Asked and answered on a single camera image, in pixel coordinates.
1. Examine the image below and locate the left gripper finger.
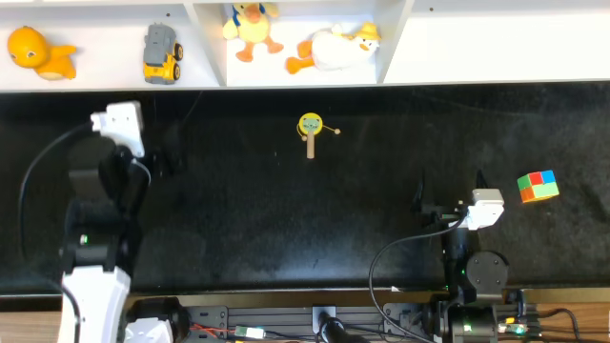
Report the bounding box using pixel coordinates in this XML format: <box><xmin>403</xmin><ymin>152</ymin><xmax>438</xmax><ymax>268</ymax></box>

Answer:
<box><xmin>161</xmin><ymin>121</ymin><xmax>188</xmax><ymax>175</ymax></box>

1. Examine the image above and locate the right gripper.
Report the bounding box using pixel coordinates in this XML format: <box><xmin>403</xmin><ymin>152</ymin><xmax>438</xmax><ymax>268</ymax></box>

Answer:
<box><xmin>412</xmin><ymin>169</ymin><xmax>490</xmax><ymax>228</ymax></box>

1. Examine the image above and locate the many-coloured puzzle cube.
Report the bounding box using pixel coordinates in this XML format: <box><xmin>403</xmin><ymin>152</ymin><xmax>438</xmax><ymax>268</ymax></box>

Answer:
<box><xmin>517</xmin><ymin>170</ymin><xmax>560</xmax><ymax>205</ymax></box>

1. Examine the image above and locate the grey and yellow toy truck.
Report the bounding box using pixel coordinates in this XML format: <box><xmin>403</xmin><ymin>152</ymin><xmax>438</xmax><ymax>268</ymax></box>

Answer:
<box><xmin>142</xmin><ymin>22</ymin><xmax>185</xmax><ymax>86</ymax></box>

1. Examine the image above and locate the yellow rattle drum toy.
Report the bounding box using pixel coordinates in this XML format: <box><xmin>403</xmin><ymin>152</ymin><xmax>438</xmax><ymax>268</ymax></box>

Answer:
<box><xmin>295</xmin><ymin>111</ymin><xmax>342</xmax><ymax>160</ymax></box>

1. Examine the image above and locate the yellow rubber duck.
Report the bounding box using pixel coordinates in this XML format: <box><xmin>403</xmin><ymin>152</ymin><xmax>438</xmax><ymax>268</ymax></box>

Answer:
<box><xmin>6</xmin><ymin>26</ymin><xmax>78</xmax><ymax>81</ymax></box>

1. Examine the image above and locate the white shelf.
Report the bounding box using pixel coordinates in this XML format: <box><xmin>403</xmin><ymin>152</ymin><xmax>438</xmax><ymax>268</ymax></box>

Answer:
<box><xmin>0</xmin><ymin>0</ymin><xmax>610</xmax><ymax>94</ymax></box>

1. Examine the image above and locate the yellow plush duck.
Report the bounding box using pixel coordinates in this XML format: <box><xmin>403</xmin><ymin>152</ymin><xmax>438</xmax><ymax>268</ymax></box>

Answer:
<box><xmin>222</xmin><ymin>2</ymin><xmax>285</xmax><ymax>64</ymax></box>

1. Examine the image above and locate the white plush duck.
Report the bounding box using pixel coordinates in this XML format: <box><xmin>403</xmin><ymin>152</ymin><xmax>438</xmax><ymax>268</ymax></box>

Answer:
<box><xmin>285</xmin><ymin>21</ymin><xmax>382</xmax><ymax>76</ymax></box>

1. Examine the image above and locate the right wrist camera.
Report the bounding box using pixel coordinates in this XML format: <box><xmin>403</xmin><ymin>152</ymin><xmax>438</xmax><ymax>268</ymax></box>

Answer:
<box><xmin>464</xmin><ymin>188</ymin><xmax>505</xmax><ymax>232</ymax></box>

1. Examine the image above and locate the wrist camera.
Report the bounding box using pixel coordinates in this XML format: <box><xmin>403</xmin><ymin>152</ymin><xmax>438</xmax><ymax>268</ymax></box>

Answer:
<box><xmin>464</xmin><ymin>188</ymin><xmax>505</xmax><ymax>232</ymax></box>
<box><xmin>90</xmin><ymin>100</ymin><xmax>146</xmax><ymax>159</ymax></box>

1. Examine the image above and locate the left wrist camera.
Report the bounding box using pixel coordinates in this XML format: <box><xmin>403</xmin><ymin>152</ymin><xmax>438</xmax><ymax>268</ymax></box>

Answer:
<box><xmin>90</xmin><ymin>100</ymin><xmax>146</xmax><ymax>159</ymax></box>

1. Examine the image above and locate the mounting rail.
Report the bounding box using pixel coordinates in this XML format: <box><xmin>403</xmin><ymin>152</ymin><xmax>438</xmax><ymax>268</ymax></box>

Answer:
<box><xmin>183</xmin><ymin>302</ymin><xmax>580</xmax><ymax>343</ymax></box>

